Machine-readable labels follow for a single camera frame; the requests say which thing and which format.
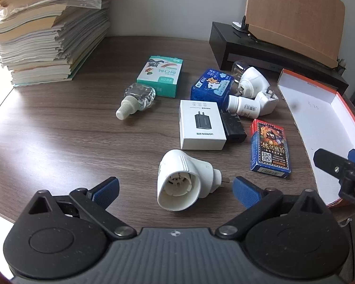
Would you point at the playing card box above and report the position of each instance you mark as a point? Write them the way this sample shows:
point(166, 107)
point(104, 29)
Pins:
point(270, 148)

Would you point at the blue plastic box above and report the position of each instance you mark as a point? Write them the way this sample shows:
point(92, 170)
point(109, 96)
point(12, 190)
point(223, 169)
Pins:
point(211, 87)

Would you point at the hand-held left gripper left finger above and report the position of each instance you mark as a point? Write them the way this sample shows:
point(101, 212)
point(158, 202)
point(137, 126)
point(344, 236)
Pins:
point(106, 191)

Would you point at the white charger box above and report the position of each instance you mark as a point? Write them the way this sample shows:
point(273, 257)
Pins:
point(201, 124)

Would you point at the white cardboard box orange rim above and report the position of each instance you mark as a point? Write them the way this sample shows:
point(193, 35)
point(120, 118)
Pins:
point(313, 118)

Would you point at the white heater with bottle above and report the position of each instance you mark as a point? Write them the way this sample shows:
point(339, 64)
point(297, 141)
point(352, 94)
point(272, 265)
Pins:
point(253, 78)

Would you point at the white plug-in heater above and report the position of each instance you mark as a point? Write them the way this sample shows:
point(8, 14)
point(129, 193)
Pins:
point(183, 165)

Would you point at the clear liquid refill bottle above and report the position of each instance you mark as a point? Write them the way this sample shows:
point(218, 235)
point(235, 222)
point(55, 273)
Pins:
point(139, 96)

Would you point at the white pill bottle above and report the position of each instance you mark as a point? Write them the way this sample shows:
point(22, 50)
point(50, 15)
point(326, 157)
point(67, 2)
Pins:
point(244, 106)

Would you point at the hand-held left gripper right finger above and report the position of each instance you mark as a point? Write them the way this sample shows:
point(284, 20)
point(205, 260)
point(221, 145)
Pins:
point(246, 192)

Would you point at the white cube charger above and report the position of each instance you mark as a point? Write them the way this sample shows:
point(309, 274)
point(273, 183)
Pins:
point(267, 103)

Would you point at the green bandage box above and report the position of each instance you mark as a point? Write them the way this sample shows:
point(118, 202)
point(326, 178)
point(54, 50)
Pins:
point(159, 77)

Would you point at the black plug adapter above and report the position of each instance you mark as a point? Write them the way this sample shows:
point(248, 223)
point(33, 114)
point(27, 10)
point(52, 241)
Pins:
point(233, 125)

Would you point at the stack of books and papers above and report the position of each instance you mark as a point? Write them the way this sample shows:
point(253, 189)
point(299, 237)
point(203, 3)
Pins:
point(32, 35)

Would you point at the black monitor riser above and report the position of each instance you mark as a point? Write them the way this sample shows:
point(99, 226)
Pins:
point(224, 41)

